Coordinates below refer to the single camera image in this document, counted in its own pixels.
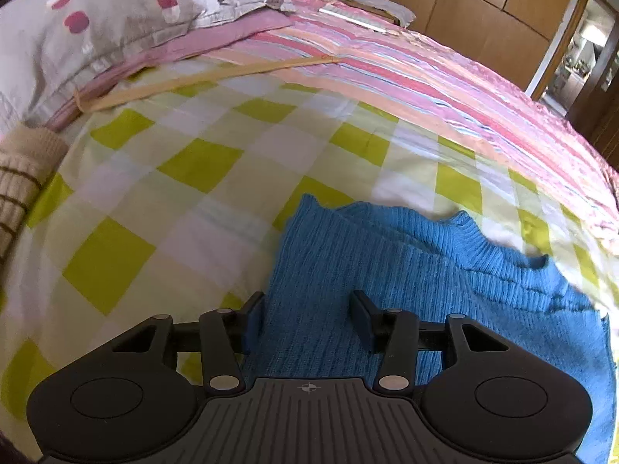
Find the wooden door frame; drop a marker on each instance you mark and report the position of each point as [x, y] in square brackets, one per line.
[546, 77]

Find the blue knit sweater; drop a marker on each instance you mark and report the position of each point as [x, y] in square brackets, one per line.
[396, 270]

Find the wooden wardrobe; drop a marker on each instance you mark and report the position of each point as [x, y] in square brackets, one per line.
[483, 9]

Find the long wooden stick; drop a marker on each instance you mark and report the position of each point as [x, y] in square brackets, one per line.
[193, 82]

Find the beige striped knit sweater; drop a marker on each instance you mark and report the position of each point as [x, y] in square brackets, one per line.
[22, 179]

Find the grey printed pillow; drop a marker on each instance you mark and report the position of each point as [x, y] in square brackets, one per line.
[106, 29]

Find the yellow checked bed sheet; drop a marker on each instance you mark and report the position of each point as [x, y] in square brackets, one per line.
[169, 179]

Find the pink pillow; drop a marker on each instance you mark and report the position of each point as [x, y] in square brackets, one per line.
[203, 41]

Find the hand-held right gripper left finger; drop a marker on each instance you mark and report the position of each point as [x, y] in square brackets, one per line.
[255, 321]

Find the white folded cloth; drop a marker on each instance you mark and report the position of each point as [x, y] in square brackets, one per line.
[377, 7]

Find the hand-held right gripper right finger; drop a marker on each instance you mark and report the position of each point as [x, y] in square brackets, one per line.
[360, 316]

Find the pink striped quilt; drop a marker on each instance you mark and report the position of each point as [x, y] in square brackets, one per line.
[435, 92]

